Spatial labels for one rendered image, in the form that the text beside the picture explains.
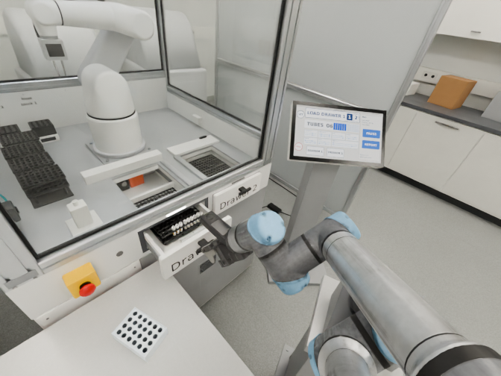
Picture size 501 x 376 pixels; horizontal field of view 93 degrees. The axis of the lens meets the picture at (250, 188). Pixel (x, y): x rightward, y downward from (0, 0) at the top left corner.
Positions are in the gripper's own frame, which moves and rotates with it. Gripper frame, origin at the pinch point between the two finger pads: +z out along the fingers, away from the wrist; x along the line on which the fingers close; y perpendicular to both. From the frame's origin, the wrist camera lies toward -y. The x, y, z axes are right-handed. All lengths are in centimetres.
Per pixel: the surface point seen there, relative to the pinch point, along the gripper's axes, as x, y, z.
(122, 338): -31.3, 9.0, 9.1
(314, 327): 13.3, 41.0, -9.0
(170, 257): -11.5, -3.1, 2.9
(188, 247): -5.0, -2.9, 3.2
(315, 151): 75, -10, -3
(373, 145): 100, 3, -18
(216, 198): 17.6, -13.8, 9.9
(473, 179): 288, 95, -1
